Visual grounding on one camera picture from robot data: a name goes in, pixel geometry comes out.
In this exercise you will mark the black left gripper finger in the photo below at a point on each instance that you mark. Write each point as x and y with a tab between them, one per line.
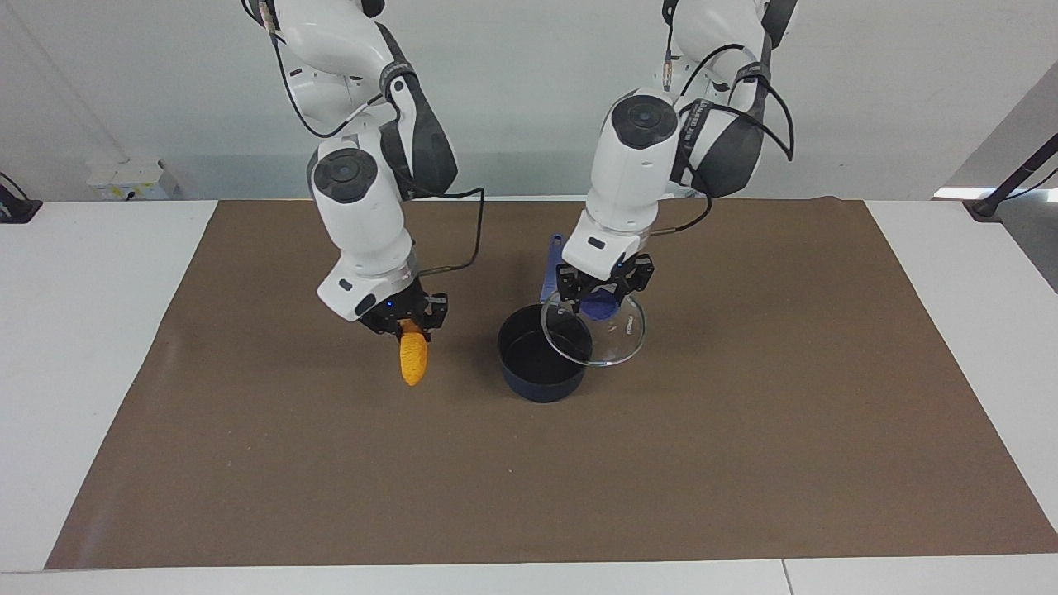
623	297
569	299

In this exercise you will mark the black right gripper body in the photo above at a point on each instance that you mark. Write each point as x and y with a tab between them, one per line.
405	306

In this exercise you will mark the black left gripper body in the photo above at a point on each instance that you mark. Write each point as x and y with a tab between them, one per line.
595	283

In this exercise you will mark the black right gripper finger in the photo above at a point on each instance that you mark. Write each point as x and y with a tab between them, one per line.
400	330
428	330

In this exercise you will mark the orange corn cob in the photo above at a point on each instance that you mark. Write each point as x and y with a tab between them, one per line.
413	359

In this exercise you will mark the glass lid with purple knob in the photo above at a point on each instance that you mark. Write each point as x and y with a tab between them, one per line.
616	343

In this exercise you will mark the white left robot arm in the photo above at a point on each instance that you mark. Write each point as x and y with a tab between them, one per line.
632	165

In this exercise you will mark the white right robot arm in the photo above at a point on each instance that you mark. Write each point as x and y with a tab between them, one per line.
364	215

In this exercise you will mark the brown table mat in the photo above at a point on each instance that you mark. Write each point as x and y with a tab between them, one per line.
661	479

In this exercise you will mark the black pole stand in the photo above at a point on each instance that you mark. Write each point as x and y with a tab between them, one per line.
1012	178

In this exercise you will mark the white wall power strip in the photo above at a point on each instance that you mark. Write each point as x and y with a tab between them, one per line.
132	180

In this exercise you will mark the black clamp mount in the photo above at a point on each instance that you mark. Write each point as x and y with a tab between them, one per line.
16	208

